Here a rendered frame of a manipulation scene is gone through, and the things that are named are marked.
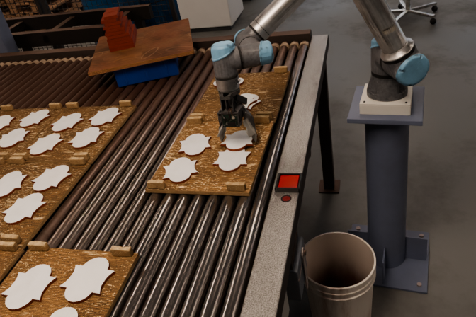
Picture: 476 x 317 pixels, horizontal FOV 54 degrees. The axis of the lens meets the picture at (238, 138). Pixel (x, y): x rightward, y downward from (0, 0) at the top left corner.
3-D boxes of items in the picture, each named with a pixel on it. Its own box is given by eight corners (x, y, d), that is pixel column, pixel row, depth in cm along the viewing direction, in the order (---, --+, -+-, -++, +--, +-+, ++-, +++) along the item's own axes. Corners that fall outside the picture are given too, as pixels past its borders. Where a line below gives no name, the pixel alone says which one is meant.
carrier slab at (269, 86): (290, 73, 209) (290, 70, 208) (275, 123, 176) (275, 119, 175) (216, 77, 218) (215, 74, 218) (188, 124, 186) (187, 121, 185)
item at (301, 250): (312, 272, 146) (307, 229, 136) (307, 310, 135) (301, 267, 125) (276, 269, 149) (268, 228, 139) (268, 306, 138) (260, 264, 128)
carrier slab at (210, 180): (274, 124, 175) (273, 120, 174) (249, 196, 143) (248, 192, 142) (187, 125, 186) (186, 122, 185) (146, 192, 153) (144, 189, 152)
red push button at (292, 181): (299, 178, 147) (299, 175, 146) (297, 191, 142) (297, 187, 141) (280, 178, 148) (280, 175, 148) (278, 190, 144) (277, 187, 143)
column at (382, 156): (428, 233, 239) (439, 80, 192) (427, 294, 210) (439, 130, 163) (352, 225, 253) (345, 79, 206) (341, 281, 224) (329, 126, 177)
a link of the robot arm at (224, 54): (238, 43, 144) (210, 49, 143) (243, 77, 149) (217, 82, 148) (234, 37, 151) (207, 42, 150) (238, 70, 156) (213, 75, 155)
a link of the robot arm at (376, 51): (394, 61, 184) (394, 27, 177) (411, 72, 172) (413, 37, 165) (365, 67, 182) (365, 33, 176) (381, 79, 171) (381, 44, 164)
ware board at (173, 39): (188, 21, 262) (188, 18, 261) (194, 54, 220) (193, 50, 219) (100, 39, 261) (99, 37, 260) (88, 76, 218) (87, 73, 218)
